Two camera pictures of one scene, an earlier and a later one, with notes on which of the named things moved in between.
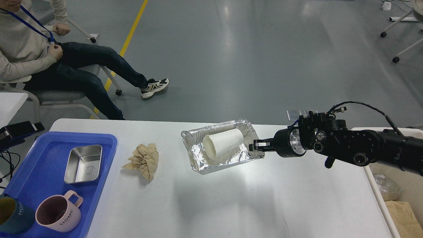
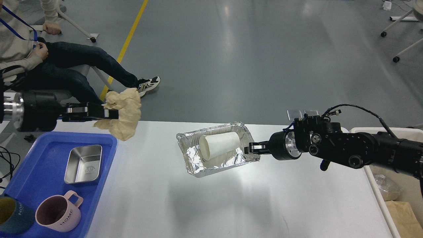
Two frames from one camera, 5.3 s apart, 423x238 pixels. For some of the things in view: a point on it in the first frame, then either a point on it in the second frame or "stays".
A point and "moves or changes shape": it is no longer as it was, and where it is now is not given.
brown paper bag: (407, 225) stays
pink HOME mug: (60, 213) stays
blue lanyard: (48, 34) -> (35, 39)
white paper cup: (216, 144) moves or changes shape
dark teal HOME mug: (16, 218) stays
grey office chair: (43, 98) -> (84, 69)
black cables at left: (10, 162) stays
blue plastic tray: (40, 173) stays
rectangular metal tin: (83, 164) stays
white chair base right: (417, 10) stays
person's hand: (55, 50) -> (40, 50)
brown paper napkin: (145, 159) -> (128, 102)
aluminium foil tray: (214, 147) moves or changes shape
